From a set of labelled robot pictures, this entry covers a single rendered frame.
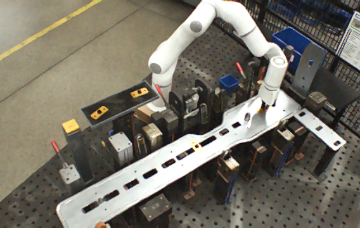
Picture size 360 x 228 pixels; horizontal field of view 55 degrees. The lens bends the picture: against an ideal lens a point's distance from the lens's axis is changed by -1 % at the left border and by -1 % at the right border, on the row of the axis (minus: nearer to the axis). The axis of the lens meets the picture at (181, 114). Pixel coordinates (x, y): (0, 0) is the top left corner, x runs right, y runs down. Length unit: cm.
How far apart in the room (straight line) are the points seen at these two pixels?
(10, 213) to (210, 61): 168
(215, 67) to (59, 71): 177
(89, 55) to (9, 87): 86
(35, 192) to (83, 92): 163
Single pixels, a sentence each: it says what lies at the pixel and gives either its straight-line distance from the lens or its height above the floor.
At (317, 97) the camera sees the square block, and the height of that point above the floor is 106.
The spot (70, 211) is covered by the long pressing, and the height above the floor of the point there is 100.
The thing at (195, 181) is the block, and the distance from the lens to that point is 198.
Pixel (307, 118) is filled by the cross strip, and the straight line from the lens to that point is 202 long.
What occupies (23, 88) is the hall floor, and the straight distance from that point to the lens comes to 370.
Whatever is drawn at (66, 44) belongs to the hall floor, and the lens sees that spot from 412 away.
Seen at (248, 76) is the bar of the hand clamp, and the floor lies 114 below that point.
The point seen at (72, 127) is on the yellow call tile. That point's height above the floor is 116.
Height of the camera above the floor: 241
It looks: 49 degrees down
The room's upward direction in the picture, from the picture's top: 3 degrees clockwise
